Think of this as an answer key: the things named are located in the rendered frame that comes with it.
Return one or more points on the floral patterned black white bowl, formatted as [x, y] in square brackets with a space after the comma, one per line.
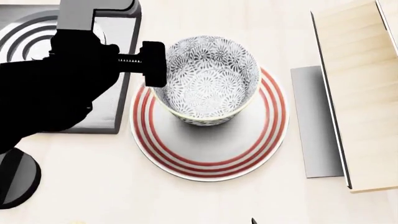
[211, 81]

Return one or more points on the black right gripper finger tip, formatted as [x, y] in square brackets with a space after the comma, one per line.
[254, 221]

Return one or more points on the black round disc base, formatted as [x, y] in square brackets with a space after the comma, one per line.
[17, 179]

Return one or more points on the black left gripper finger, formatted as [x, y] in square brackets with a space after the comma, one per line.
[154, 64]

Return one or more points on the white plate with red rings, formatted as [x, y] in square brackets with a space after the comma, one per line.
[211, 151]

